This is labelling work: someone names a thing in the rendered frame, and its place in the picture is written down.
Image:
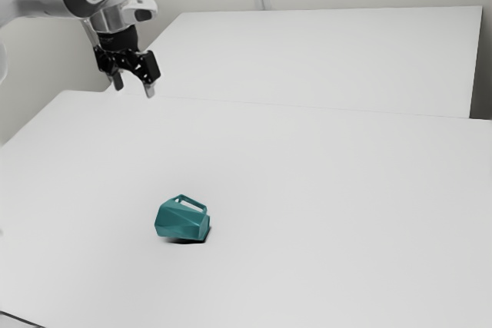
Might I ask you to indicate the teal faceted mug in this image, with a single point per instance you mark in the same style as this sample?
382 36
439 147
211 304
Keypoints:
180 222

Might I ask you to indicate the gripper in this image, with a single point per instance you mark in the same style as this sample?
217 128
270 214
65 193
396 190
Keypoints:
117 47

